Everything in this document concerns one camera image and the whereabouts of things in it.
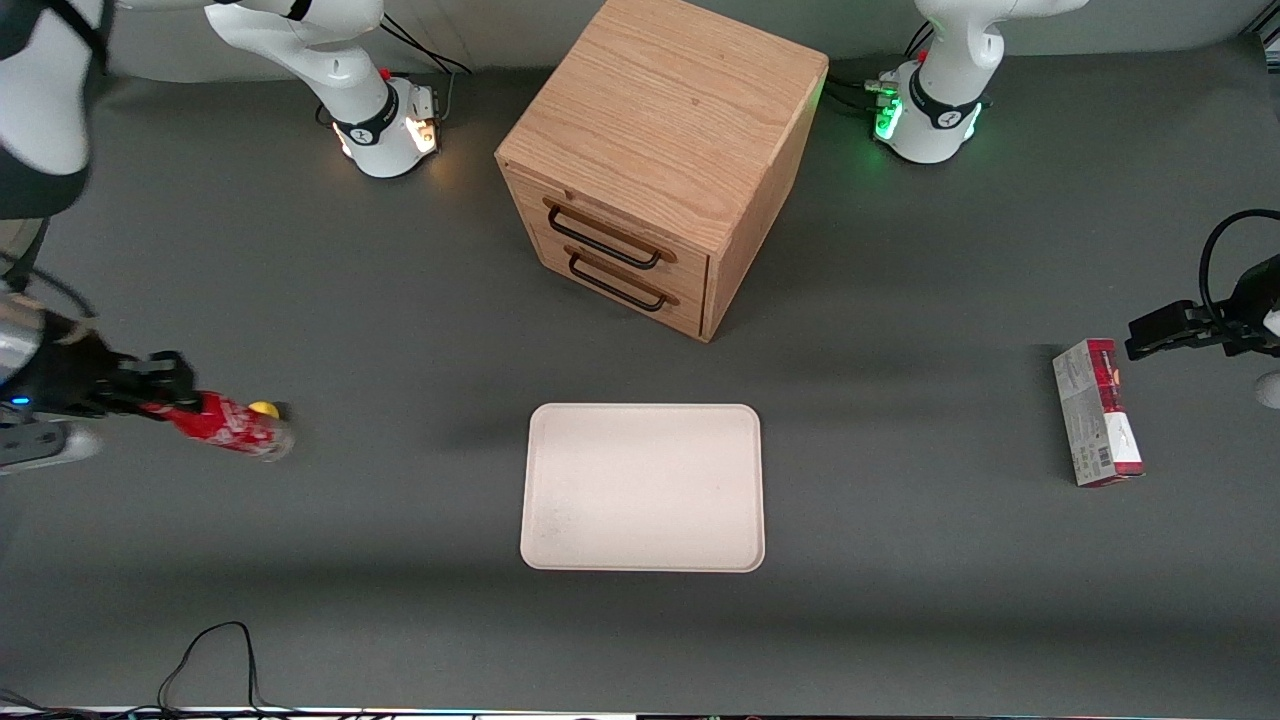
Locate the short dark metal drawer handle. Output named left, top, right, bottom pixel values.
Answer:
left=566, top=247, right=681, bottom=314

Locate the black right arm base cable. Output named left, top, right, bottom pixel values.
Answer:
left=378, top=12, right=473, bottom=116

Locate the white rectangular tray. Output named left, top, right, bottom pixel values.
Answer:
left=520, top=403, right=767, bottom=573

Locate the thin black looped cable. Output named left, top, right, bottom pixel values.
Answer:
left=155, top=621, right=266, bottom=717

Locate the long dark metal drawer handle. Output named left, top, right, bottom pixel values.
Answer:
left=543, top=197, right=679, bottom=272

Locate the wooden drawer with long handle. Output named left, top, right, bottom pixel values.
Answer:
left=503, top=165, right=713, bottom=296

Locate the light wooden drawer cabinet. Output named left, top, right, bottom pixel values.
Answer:
left=495, top=0, right=830, bottom=344

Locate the wooden drawer with short handle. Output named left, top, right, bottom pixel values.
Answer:
left=530, top=225, right=708, bottom=341

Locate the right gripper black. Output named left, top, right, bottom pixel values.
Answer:
left=0, top=330, right=198, bottom=421

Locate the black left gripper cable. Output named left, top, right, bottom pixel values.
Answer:
left=1197, top=208, right=1280, bottom=336

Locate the black arm base cable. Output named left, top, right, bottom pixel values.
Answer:
left=378, top=12, right=473, bottom=116
left=825, top=22, right=933, bottom=119

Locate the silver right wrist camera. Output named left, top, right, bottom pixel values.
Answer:
left=0, top=420, right=103, bottom=474

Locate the red soda can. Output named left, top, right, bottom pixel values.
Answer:
left=148, top=390, right=297, bottom=462

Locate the black left arm base cable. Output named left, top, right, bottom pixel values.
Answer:
left=825, top=22, right=933, bottom=119

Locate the red plaid cardboard box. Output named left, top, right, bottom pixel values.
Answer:
left=1051, top=338, right=1145, bottom=489

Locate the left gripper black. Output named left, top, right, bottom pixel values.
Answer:
left=1125, top=255, right=1280, bottom=362

